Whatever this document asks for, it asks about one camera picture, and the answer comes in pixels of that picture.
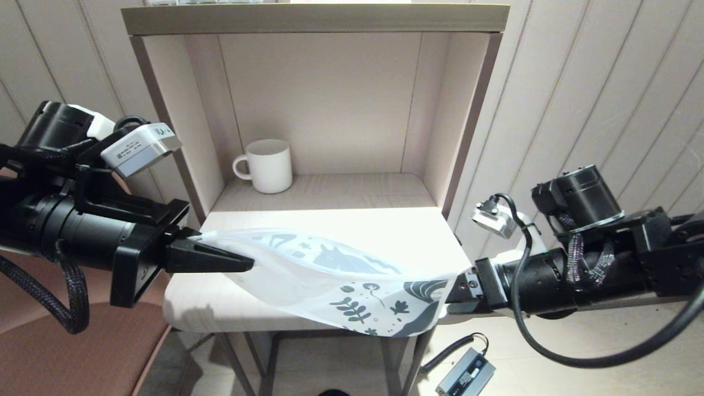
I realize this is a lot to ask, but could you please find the white pouch blue floral print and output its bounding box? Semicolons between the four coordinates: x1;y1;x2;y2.
197;228;475;337

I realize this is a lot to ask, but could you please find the grey power adapter box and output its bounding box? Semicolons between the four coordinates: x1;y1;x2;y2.
436;348;496;396

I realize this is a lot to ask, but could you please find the white ribbed mug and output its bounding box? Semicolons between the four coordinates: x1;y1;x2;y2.
233;139;293;194

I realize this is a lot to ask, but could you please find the light wood shelf table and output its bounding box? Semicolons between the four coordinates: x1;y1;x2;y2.
121;4;511;396

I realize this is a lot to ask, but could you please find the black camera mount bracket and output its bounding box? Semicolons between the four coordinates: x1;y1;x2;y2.
74;159;172;226

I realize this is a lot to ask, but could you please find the black braided cable loop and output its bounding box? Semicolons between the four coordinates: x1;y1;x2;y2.
0;239;90;334
565;230;615;285

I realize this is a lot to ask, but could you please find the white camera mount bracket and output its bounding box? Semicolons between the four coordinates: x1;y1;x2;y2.
492;212;546;265

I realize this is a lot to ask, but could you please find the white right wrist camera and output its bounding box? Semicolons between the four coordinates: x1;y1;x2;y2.
471;199;519;239

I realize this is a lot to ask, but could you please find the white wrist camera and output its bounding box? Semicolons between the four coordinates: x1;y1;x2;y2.
471;199;519;239
101;123;183;178

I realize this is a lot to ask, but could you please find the smooth black camera cable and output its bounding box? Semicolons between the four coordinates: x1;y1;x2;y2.
492;192;704;368

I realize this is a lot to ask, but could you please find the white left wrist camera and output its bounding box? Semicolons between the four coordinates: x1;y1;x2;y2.
101;123;183;178

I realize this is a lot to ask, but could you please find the short black camera cable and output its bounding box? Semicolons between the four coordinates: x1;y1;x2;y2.
113;114;148;133

